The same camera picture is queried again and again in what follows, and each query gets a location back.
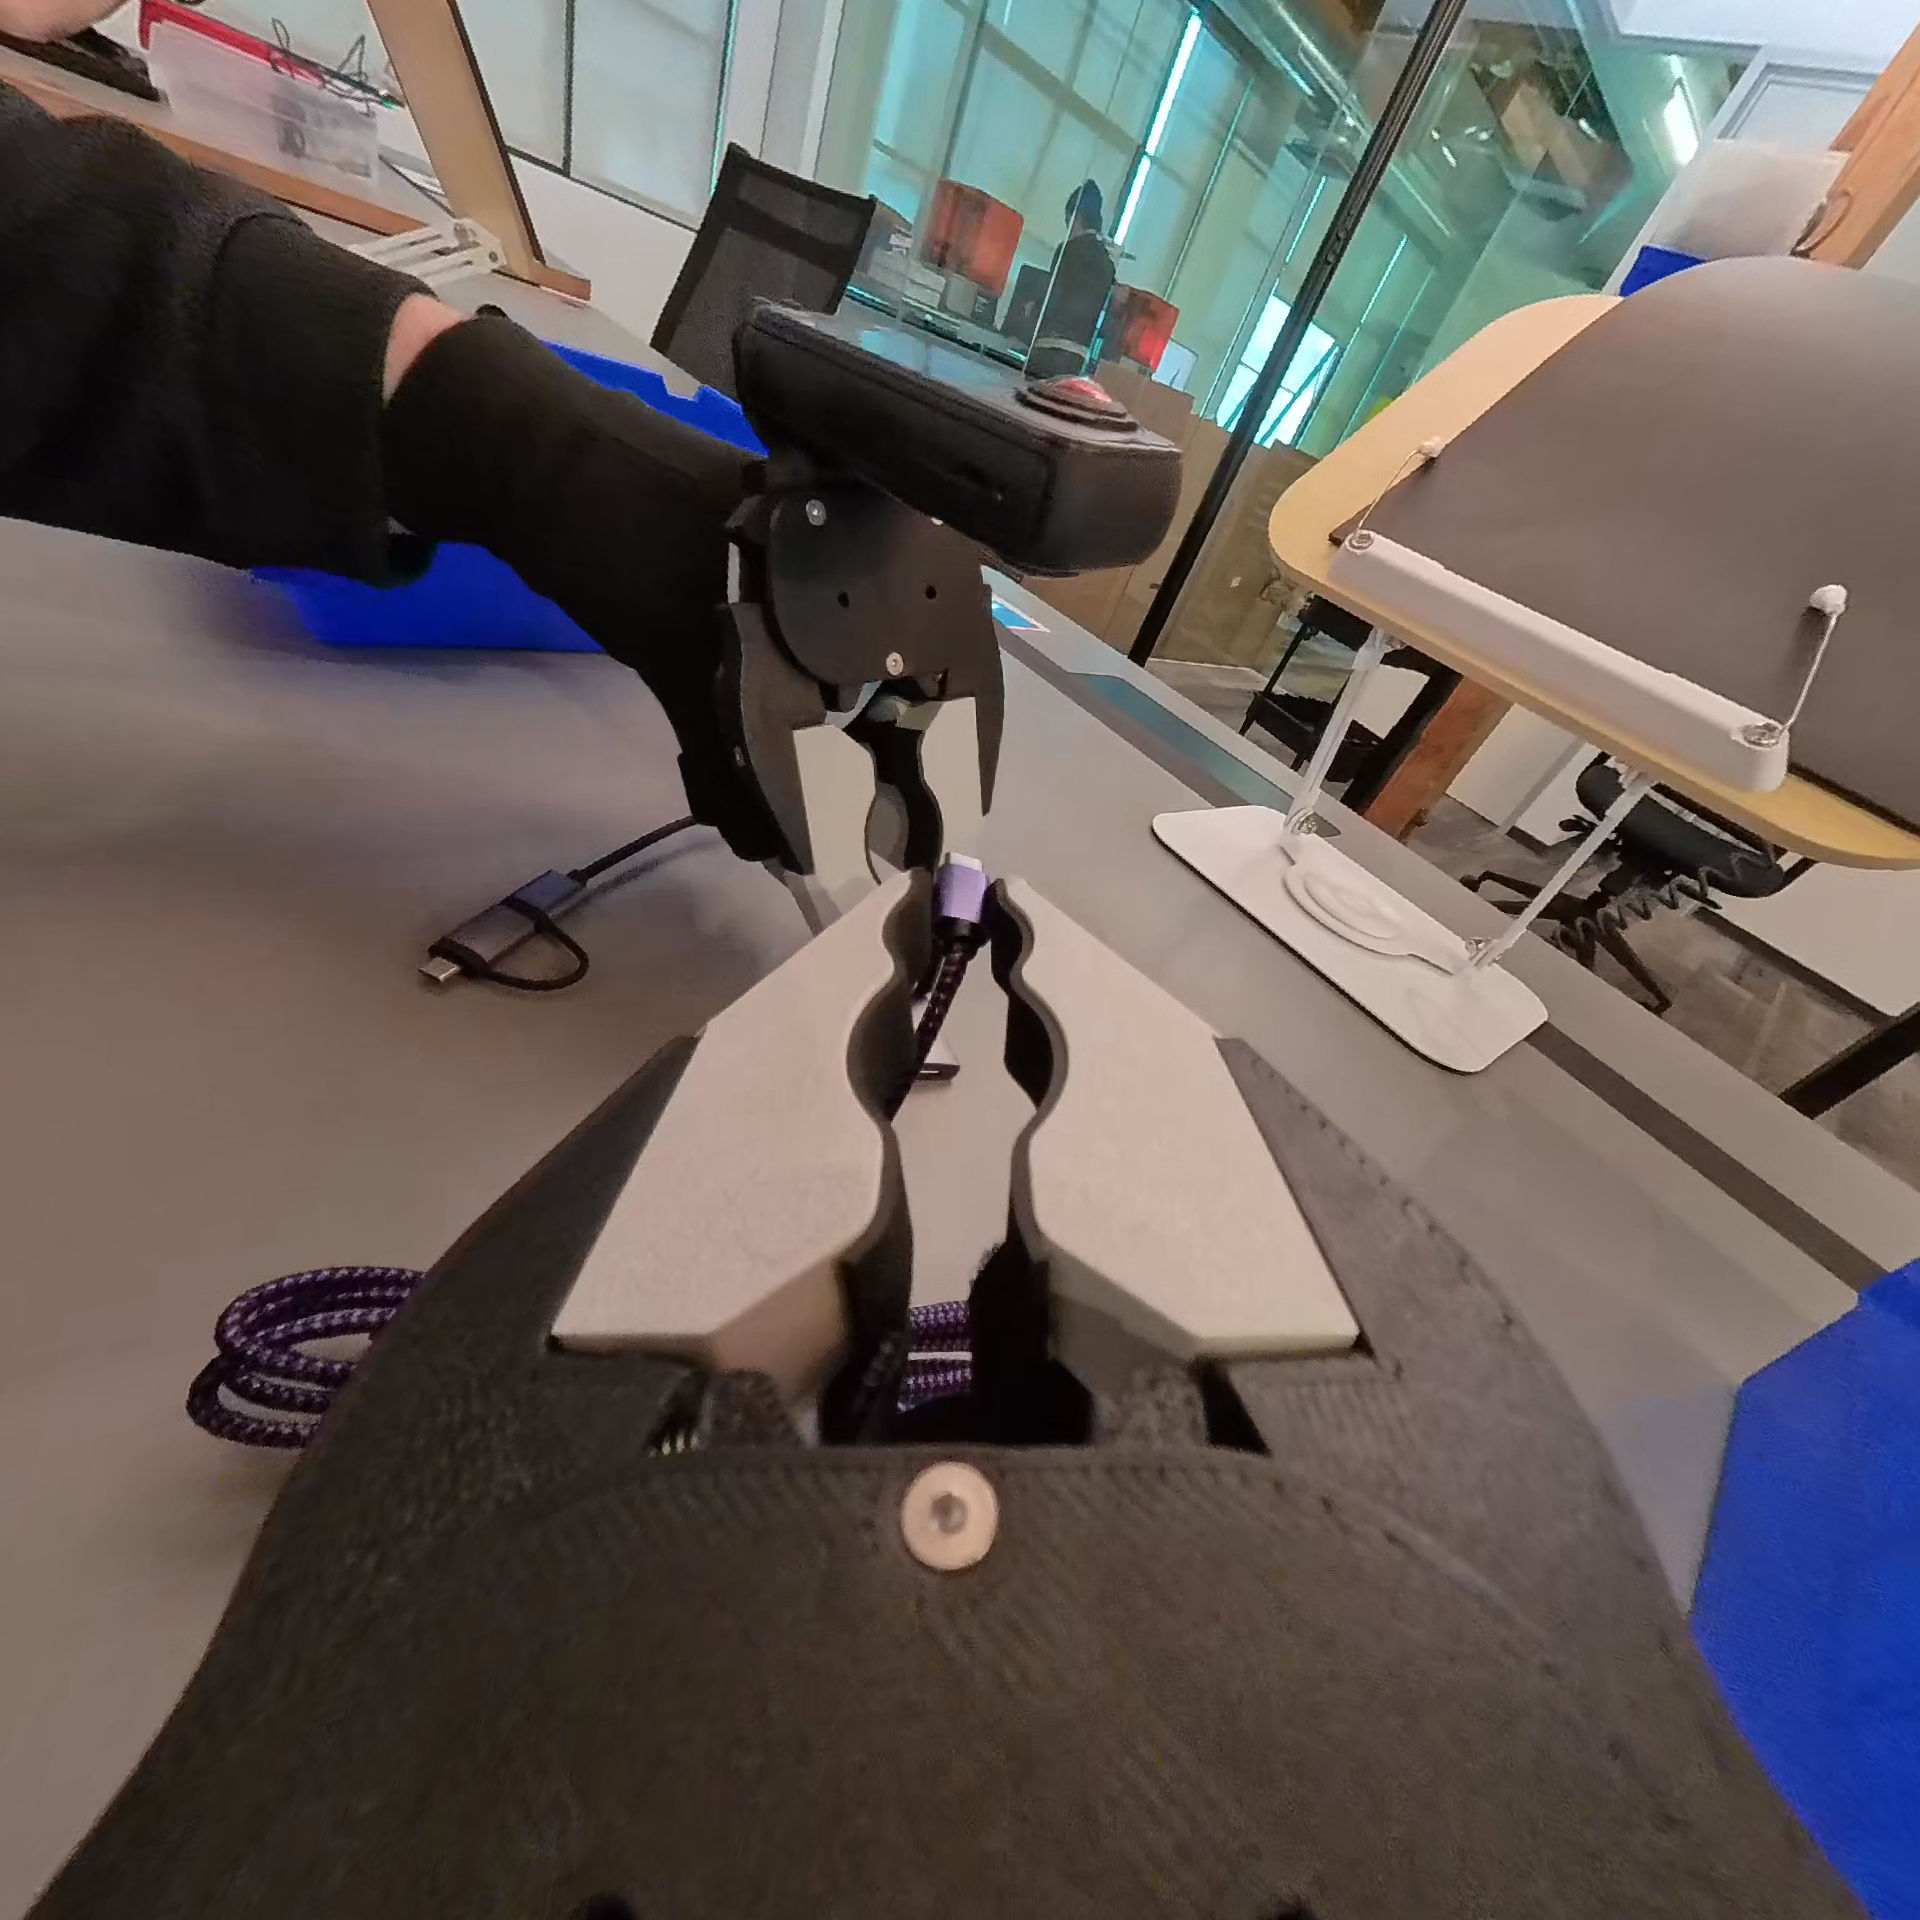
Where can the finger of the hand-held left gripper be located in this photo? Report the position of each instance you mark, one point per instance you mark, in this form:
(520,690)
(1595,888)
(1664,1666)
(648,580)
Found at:
(909,809)
(822,818)

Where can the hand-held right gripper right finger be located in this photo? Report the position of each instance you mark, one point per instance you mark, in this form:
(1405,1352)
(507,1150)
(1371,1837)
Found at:
(1186,1185)

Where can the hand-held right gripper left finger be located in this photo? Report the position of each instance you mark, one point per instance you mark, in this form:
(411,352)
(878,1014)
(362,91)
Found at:
(720,1185)

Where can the blue plastic bin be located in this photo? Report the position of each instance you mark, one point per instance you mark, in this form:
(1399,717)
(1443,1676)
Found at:
(1830,1574)
(449,598)

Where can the person's left forearm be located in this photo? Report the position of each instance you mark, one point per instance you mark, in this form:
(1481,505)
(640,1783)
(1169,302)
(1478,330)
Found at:
(181,330)

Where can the person's left hand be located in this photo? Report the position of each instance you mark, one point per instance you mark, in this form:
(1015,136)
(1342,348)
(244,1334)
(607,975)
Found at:
(554,481)

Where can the black mesh chair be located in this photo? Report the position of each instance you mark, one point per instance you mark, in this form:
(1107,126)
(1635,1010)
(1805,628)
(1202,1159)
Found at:
(781,256)

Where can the black office chair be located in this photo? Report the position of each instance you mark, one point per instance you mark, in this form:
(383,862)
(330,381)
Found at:
(1652,886)

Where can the small blue bin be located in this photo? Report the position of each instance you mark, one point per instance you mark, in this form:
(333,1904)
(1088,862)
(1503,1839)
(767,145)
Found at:
(1659,267)

